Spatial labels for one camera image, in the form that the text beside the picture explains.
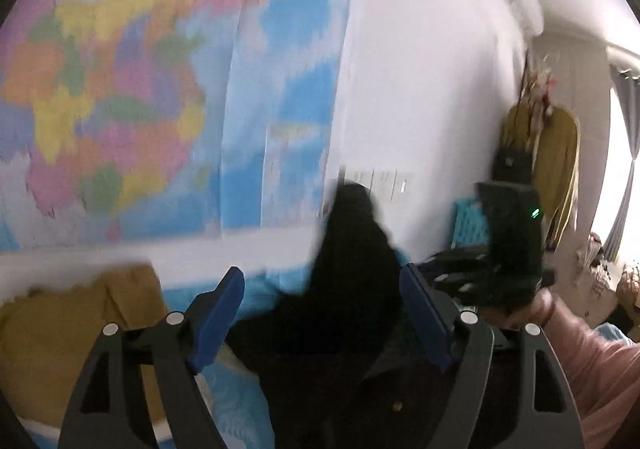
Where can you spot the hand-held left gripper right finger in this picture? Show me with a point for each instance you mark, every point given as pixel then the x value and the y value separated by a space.
pixel 425 324

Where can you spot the dried flower ornament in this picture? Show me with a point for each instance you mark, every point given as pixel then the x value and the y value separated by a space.
pixel 537 84

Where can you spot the grey curtain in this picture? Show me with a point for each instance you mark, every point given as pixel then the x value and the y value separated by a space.
pixel 625 169

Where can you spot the black hanging bag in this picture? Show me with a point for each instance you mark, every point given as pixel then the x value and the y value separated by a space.
pixel 511 164

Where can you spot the white wall socket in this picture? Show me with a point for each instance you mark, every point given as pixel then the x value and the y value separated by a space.
pixel 357 178
pixel 385 183

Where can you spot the white wall switch plate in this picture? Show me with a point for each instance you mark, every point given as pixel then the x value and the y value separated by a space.
pixel 406 186

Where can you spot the person's right forearm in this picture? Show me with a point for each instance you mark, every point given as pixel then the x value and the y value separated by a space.
pixel 600 379

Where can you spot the hanging mustard coat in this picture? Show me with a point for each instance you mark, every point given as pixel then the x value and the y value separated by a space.
pixel 555 164

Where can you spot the colourful wall map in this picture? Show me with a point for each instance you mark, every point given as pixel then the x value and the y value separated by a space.
pixel 150 79

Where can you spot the blue plastic basket rack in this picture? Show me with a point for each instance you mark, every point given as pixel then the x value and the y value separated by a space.
pixel 470 224

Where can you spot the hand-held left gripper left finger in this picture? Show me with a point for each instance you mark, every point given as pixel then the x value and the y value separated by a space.
pixel 220 324

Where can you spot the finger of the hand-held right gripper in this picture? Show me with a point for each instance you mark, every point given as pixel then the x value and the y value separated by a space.
pixel 465 288
pixel 460 260

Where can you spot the mustard garment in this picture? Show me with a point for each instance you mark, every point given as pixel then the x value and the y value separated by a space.
pixel 50 354

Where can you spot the black garment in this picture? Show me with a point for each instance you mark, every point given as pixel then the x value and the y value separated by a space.
pixel 345 279

